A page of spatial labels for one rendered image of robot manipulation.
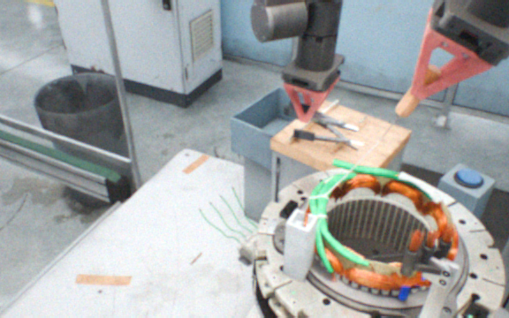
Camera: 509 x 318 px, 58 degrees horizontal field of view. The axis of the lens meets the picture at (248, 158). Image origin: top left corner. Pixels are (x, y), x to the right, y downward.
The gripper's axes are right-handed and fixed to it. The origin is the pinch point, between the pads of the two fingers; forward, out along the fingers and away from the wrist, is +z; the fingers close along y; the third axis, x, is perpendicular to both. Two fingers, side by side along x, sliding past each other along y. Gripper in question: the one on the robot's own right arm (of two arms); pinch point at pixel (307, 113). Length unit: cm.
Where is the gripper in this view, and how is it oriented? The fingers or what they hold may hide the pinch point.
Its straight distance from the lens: 77.0
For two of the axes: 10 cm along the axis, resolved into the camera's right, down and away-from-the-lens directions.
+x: 8.7, 3.3, -3.7
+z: -0.3, 7.8, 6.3
